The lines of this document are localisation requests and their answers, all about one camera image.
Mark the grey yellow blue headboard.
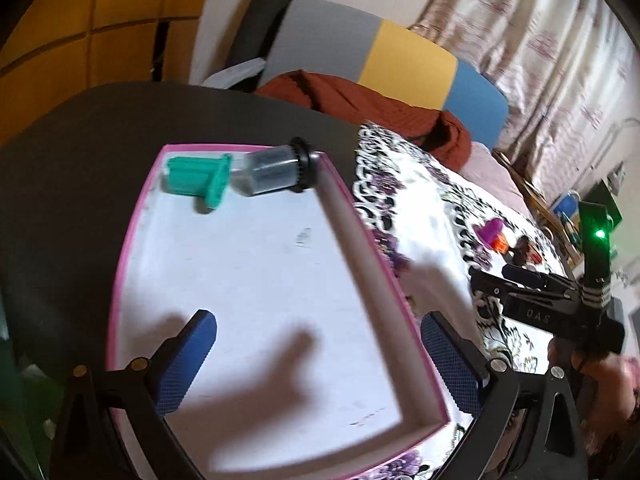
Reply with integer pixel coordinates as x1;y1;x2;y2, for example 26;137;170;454
257;0;511;148

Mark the rust brown garment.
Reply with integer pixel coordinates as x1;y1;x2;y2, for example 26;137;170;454
255;71;473;170

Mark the clear jar with black lid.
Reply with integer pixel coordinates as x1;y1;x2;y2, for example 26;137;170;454
231;136;321;197

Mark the purple plastic toy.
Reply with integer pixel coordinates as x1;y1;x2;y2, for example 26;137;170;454
475;217;506;246

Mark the wooden bed frame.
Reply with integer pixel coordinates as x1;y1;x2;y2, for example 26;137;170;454
492;149;586;266

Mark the patterned beige curtain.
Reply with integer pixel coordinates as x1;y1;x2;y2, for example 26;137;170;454
410;0;640;211

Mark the yellow wooden wardrobe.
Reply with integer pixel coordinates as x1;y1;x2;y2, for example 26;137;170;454
0;0;221;148

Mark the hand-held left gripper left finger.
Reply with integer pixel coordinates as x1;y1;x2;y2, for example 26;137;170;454
50;309;221;480

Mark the floral embroidered white tablecloth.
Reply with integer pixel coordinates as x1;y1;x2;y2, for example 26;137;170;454
345;121;588;480

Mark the white plastic sheet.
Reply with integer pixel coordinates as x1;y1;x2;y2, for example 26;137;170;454
202;57;266;93

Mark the blue plastic container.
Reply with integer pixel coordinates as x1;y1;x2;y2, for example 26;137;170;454
552;192;581;221

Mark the pink bedding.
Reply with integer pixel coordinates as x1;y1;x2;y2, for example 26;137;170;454
457;141;538;221

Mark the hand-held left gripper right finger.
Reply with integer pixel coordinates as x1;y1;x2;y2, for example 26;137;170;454
421;311;588;480

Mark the green plastic spool piece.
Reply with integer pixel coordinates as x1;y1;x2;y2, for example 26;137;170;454
161;154;235;214

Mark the black hanging strap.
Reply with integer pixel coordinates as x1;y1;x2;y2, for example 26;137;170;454
150;20;168;81

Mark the curved metal rod stand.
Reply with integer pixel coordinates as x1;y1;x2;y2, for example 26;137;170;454
595;117;640;171

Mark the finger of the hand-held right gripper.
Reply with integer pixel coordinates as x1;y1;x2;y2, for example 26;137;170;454
469;269;566;302
501;264;576;293

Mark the pink-edged white tray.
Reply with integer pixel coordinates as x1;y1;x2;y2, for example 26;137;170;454
105;144;453;480

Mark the dark brown small toy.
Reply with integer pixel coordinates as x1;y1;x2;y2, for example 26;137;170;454
512;237;536;263

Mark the person's right hand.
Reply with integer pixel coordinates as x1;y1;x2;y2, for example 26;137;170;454
547;340;640;456

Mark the black rolled mat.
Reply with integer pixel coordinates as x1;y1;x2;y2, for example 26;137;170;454
222;0;301;78

